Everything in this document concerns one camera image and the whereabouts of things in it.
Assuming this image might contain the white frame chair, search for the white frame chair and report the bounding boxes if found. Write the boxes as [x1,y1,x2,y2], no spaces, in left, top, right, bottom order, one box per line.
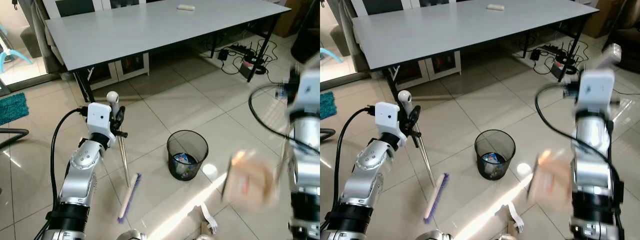
[42,0,166,20]
[350,0,471,17]

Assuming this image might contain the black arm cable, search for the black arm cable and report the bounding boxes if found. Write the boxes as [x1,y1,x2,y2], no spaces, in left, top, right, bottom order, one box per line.
[325,105,377,233]
[248,83,321,156]
[534,82,624,201]
[33,106,90,240]

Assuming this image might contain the silver robot leg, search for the silver robot leg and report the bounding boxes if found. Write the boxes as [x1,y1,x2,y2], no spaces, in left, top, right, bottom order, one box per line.
[415,229,447,240]
[116,229,147,240]

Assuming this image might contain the broom with purple bristles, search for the broom with purple bristles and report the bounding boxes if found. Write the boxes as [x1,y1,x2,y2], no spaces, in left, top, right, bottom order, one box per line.
[106,91,143,225]
[398,90,450,225]

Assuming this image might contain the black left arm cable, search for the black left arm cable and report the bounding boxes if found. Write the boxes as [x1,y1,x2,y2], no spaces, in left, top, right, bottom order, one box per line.
[325,105,377,233]
[33,106,90,240]

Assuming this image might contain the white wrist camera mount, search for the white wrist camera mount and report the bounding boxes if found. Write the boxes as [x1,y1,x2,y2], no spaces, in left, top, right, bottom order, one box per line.
[564,68,617,120]
[86,102,114,139]
[277,69,321,113]
[374,101,407,144]

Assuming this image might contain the brown cardboard box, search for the brown cardboard box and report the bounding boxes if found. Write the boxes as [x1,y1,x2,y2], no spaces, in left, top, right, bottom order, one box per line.
[272,0,303,39]
[582,0,623,39]

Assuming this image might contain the teal shaggy rug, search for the teal shaggy rug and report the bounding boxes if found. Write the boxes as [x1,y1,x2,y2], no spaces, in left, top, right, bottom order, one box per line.
[0,92,29,126]
[320,91,337,121]

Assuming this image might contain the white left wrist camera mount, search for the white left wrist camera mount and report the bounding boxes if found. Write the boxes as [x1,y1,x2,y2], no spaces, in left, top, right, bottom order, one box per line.
[86,102,114,139]
[374,101,407,144]

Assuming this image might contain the beige dustpan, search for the beige dustpan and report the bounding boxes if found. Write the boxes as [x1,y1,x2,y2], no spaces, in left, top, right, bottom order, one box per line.
[221,144,292,210]
[526,149,575,210]

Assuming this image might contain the black router with antennas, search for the black router with antennas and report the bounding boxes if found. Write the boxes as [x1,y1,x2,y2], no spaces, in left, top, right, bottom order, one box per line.
[239,41,271,82]
[551,41,580,81]

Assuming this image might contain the white low cabinet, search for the white low cabinet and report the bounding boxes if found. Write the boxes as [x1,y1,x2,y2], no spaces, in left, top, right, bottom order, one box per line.
[89,52,151,91]
[399,50,462,82]

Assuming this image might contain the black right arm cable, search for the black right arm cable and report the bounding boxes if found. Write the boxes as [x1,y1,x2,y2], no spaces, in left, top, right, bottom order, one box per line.
[534,82,624,201]
[248,83,321,156]

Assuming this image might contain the light blue curved frame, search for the light blue curved frame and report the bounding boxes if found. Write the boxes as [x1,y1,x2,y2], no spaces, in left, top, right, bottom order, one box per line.
[320,47,345,64]
[0,24,34,74]

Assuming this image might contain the grey table with black legs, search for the grey table with black legs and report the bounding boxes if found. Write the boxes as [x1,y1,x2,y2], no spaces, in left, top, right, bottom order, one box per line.
[45,0,292,104]
[351,0,600,107]

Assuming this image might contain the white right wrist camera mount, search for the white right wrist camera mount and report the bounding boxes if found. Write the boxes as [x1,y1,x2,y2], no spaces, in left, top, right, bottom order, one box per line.
[564,68,617,120]
[277,69,321,113]

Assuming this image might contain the black mesh waste bin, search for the black mesh waste bin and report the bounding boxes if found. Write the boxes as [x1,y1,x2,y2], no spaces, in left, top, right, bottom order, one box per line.
[474,129,517,181]
[166,130,210,182]

